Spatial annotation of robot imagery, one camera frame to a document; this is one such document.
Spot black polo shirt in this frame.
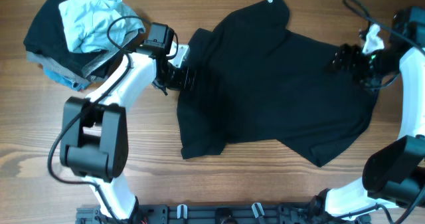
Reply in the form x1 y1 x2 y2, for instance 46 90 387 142
177 0 378 167

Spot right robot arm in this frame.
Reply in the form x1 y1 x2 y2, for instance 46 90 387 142
305 6 424 223

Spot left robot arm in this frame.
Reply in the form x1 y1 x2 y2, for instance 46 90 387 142
53 23 196 223

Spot light blue crumpled garment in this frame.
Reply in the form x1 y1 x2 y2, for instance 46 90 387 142
58 0 145 53

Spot blue folded garment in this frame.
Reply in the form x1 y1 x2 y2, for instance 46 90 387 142
43 68 91 91

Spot grey folded garment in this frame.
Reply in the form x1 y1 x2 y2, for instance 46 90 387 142
26 31 142 82

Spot black folded garment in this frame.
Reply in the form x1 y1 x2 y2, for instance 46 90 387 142
23 0 116 78

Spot left black cable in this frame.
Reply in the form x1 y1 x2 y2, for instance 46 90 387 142
46 15 180 223

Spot black cable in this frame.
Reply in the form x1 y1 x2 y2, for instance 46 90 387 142
46 15 180 223
342 0 425 57

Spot right black cable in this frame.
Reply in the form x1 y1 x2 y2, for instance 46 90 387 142
342 0 425 57

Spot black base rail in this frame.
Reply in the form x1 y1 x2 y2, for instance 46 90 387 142
76 203 371 224

